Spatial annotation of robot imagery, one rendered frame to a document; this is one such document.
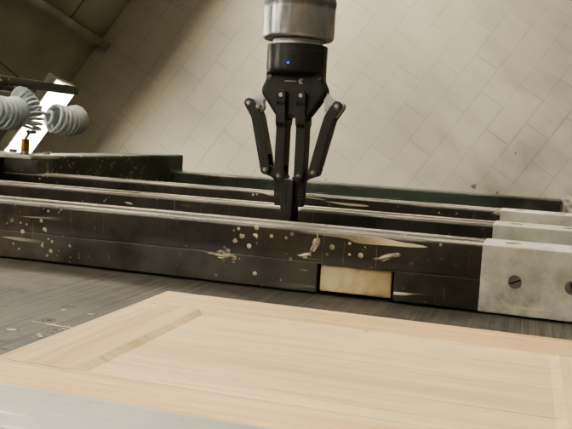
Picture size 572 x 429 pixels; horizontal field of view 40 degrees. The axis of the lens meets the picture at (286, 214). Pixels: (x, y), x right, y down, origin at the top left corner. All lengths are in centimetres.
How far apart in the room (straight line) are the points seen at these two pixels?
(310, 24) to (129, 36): 575
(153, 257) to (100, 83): 578
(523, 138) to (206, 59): 250
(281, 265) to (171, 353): 34
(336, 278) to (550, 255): 22
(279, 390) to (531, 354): 22
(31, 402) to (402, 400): 22
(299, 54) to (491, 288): 36
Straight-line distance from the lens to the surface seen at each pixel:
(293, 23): 97
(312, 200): 138
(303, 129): 98
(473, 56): 614
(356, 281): 87
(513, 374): 58
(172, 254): 93
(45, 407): 39
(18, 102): 162
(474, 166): 599
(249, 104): 101
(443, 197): 216
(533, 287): 84
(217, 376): 52
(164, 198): 119
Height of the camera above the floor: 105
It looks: 11 degrees up
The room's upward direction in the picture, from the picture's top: 52 degrees counter-clockwise
